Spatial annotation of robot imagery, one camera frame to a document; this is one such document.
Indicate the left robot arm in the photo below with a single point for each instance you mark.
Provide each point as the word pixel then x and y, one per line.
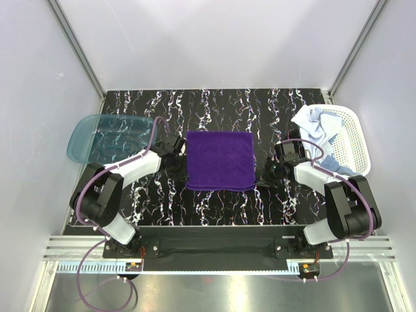
pixel 97 196

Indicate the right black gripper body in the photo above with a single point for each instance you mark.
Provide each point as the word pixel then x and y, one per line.
pixel 272 173

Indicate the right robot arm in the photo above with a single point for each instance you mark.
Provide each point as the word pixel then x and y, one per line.
pixel 351 209

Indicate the purple towel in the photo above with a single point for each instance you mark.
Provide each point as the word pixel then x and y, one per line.
pixel 220 161

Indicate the right aluminium corner post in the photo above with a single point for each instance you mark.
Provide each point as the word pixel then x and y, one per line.
pixel 364 33

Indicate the aluminium rail frame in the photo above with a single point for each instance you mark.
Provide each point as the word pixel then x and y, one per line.
pixel 360 276

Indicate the aluminium corner post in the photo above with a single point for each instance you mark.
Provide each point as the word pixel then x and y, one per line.
pixel 74 43
pixel 364 33

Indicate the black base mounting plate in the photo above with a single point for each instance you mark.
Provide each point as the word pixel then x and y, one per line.
pixel 214 243

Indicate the left connector board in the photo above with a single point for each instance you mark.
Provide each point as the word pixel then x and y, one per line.
pixel 134 266

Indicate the light blue towel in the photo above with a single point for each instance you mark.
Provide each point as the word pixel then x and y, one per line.
pixel 320 139

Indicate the teal translucent tray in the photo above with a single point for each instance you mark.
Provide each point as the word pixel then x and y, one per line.
pixel 109 138

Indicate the right connector board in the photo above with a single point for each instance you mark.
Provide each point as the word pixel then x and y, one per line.
pixel 310 268

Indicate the left aluminium corner post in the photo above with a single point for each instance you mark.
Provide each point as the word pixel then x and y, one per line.
pixel 74 43

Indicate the connector board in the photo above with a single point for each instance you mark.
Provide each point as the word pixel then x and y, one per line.
pixel 310 268
pixel 134 266

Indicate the white plastic basket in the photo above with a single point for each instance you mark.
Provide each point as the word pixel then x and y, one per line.
pixel 347 139

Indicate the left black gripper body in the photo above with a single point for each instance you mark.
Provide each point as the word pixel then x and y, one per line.
pixel 178 169

